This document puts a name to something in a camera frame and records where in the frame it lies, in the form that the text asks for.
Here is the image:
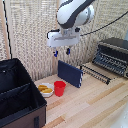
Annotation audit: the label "yellow food pieces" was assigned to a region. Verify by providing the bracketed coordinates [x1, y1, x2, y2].
[37, 84, 54, 95]

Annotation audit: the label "thin black pole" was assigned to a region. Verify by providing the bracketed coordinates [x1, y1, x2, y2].
[1, 0, 13, 61]

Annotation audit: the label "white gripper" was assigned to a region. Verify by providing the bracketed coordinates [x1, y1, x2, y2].
[46, 27, 82, 58]

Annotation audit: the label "black wire rack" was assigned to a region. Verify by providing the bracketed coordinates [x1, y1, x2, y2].
[79, 64, 112, 86]

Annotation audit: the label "black toaster oven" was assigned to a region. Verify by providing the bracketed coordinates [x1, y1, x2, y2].
[92, 37, 128, 80]

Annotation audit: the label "white bowl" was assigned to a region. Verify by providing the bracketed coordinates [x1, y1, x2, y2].
[37, 82, 55, 99]

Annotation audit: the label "black fabric storage box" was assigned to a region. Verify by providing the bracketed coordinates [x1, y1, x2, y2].
[0, 58, 48, 128]

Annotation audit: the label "beige woven folding screen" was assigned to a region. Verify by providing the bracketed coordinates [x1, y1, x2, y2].
[0, 0, 128, 83]

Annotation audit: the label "red plastic cup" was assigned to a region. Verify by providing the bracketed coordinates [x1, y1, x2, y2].
[53, 80, 68, 98]

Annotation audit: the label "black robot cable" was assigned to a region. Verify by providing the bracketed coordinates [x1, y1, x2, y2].
[79, 9, 128, 37]

